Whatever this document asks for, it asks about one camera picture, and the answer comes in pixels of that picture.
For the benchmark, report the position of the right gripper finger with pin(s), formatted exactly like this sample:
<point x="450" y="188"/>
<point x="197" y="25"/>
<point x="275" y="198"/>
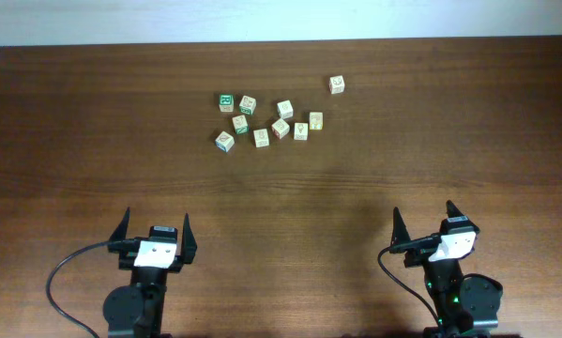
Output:
<point x="452" y="210"/>
<point x="400" y="239"/>

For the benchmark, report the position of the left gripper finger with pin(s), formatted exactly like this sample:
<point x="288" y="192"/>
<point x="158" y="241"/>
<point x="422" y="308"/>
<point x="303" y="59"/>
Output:
<point x="188" y="245"/>
<point x="119" y="234"/>

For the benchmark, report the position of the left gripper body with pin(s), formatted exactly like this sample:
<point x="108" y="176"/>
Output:
<point x="125" y="259"/>

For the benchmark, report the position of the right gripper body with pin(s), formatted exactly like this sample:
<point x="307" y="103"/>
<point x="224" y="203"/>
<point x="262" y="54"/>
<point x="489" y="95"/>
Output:
<point x="419" y="256"/>

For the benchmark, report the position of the blue-sided leaf block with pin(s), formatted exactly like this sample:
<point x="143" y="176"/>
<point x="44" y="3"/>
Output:
<point x="225" y="141"/>

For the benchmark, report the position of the number 8 wooden block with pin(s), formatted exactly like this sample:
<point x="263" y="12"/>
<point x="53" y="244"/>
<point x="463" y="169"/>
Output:
<point x="261" y="138"/>

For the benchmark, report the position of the yellow-sided wooden block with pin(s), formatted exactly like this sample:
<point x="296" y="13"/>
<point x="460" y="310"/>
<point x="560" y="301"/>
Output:
<point x="316" y="120"/>

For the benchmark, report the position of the ice cream picture block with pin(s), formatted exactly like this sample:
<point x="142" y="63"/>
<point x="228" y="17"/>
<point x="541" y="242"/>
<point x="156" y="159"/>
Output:
<point x="301" y="131"/>

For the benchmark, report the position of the red-sided number 5 block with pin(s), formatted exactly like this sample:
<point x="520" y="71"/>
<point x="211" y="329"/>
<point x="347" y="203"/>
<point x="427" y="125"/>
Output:
<point x="280" y="128"/>

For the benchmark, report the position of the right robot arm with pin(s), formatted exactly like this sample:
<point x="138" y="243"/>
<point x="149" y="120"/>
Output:
<point x="462" y="305"/>

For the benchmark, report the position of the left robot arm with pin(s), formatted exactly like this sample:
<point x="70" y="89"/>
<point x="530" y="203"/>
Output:
<point x="135" y="310"/>

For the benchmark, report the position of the green-sided horse block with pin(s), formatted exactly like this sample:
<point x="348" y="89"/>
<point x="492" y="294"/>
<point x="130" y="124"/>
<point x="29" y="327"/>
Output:
<point x="240" y="124"/>

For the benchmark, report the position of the green R block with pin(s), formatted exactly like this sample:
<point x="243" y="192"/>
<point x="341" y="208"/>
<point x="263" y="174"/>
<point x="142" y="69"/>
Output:
<point x="226" y="103"/>

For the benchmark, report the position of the green animal picture block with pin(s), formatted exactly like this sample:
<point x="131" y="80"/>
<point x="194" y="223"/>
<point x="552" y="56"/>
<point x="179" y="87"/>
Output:
<point x="247" y="105"/>

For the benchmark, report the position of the far red-sided block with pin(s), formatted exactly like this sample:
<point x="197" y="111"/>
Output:
<point x="336" y="84"/>

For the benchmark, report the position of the number 6 wooden block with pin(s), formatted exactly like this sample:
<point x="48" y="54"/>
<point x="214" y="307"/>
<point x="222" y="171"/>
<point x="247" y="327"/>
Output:
<point x="285" y="109"/>

